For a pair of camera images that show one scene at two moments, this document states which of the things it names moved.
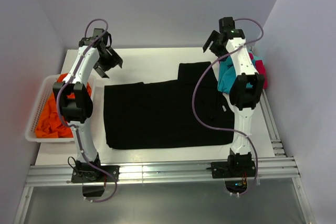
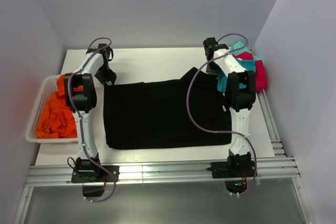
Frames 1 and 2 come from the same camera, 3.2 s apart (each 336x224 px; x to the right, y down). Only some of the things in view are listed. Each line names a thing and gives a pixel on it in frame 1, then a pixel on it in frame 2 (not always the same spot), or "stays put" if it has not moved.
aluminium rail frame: x=283 y=168 stays put
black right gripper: x=214 y=36 to x=209 y=71
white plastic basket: x=45 y=88 stays put
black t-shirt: x=161 y=114 stays put
